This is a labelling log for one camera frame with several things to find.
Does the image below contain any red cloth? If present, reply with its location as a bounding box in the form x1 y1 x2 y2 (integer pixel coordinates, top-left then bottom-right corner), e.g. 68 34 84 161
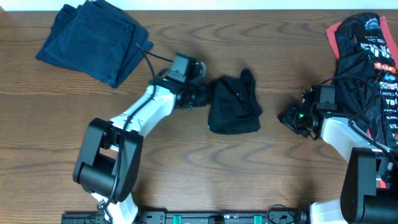
321 12 397 190

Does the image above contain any folded navy blue cloth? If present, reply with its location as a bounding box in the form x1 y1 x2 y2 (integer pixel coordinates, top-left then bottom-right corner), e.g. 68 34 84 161
35 1 154 88

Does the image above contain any black t-shirt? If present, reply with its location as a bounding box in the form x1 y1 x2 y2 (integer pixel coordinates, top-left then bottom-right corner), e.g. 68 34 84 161
208 68 263 135

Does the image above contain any black mounting rail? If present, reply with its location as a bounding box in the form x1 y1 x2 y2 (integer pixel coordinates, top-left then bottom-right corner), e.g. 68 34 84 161
60 210 312 224

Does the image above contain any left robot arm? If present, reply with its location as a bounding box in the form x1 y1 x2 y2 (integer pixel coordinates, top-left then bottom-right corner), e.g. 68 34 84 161
73 57 206 223

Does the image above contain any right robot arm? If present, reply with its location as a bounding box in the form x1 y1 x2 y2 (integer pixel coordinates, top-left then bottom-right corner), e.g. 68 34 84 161
278 101 397 223

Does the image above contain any black printed jersey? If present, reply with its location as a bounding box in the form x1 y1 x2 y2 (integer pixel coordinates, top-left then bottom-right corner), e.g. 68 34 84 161
326 12 397 149

